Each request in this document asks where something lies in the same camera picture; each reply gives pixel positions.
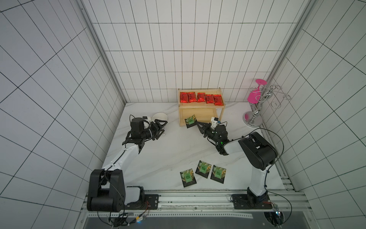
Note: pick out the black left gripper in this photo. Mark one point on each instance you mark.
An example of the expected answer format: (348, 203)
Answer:
(158, 121)

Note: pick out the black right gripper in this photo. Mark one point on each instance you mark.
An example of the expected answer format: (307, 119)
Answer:
(202, 129)

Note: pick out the green tea bag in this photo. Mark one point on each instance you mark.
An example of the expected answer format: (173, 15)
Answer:
(191, 121)
(203, 169)
(218, 174)
(187, 177)

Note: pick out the red tea bag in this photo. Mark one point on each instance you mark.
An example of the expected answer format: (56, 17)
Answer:
(192, 97)
(184, 98)
(218, 101)
(209, 98)
(201, 97)

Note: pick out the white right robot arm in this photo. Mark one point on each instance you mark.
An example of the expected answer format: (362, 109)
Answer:
(259, 152)

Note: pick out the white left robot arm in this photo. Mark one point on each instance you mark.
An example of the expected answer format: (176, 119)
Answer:
(107, 191)

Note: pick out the wooden two-tier shelf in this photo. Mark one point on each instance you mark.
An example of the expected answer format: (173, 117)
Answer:
(202, 111)

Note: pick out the white ceramic bowl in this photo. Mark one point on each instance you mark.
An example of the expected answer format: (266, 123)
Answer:
(160, 116)

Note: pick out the pink spatula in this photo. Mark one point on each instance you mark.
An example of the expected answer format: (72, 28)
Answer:
(255, 93)

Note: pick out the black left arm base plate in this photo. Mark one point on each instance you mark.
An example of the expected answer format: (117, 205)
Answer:
(149, 202)

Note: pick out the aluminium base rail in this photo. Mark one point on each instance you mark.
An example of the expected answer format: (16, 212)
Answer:
(217, 203)

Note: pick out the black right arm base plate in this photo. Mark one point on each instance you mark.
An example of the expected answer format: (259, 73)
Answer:
(249, 202)

